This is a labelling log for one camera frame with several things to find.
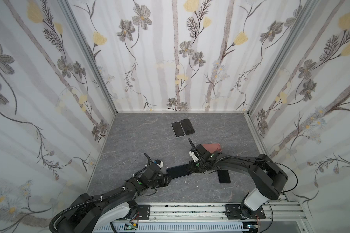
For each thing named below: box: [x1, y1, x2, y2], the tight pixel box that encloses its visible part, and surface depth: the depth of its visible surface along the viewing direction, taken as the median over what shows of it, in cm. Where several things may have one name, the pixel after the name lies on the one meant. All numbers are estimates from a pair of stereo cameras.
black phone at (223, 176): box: [217, 169, 231, 184], surface depth 88 cm
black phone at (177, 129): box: [171, 121, 185, 137], surface depth 110 cm
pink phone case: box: [202, 143, 223, 154], surface depth 101 cm
